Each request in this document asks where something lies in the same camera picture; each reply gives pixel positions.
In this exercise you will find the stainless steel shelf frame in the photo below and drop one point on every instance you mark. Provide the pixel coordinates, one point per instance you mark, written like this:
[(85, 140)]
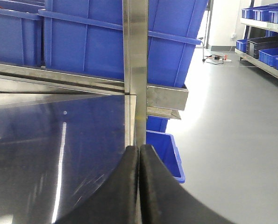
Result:
[(141, 99)]

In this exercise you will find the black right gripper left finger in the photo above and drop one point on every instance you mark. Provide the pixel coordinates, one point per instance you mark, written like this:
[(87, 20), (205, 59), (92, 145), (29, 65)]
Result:
[(114, 202)]

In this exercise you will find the blue bin below table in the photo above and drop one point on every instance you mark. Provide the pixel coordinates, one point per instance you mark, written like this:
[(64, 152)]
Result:
[(165, 146)]

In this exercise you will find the blue bin with red items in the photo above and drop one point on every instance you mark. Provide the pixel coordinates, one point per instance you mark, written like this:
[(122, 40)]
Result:
[(21, 33)]

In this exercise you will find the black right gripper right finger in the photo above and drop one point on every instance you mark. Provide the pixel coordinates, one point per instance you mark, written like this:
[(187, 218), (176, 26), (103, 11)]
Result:
[(164, 200)]

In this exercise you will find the steel rack with bins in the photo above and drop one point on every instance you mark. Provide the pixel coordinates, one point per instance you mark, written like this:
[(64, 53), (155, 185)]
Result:
[(260, 43)]

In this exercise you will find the blue bin right of post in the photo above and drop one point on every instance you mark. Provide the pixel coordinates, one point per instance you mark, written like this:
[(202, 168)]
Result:
[(85, 36)]

